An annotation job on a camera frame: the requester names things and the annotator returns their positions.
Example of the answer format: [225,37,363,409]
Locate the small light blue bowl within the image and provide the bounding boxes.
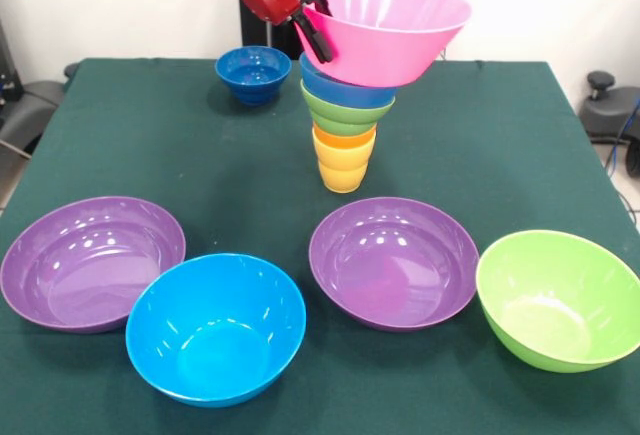
[299,52,401,111]

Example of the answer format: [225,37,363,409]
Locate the large pink bowl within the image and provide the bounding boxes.
[300,0,473,89]

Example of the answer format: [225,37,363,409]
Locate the small green bowl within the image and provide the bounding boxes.
[301,85,397,137]

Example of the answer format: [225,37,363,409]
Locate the orange cup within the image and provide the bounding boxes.
[312,122,378,149]

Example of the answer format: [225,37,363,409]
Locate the purple bowl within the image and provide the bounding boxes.
[309,196,481,332]
[0,196,187,334]

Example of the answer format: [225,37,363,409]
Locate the small dark blue bowl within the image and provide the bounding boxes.
[216,46,293,106]

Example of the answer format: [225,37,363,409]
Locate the yellow cup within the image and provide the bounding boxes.
[313,135,377,194]

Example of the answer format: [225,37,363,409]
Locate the black knobbed equipment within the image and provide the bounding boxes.
[585,70,640,181]

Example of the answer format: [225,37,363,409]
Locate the black chair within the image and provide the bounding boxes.
[0,20,81,156]

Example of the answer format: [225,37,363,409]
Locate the large blue bowl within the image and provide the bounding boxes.
[125,252,307,408]

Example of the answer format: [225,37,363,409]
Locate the large green bowl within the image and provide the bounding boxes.
[476,230,640,374]

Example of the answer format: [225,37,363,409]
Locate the dark green table cloth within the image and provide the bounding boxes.
[0,58,640,435]

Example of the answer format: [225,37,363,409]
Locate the black cables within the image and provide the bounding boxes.
[425,0,453,62]

